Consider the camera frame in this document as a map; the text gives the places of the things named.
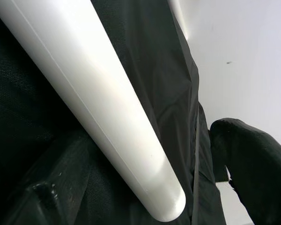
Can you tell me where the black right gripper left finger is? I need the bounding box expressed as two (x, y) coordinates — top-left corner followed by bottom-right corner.
(4, 135), (96, 225)

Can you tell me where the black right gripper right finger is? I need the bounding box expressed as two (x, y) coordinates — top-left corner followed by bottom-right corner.
(209, 118), (281, 225)

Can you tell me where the black tablecloth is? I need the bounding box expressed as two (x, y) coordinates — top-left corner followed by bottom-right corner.
(0, 0), (228, 225)

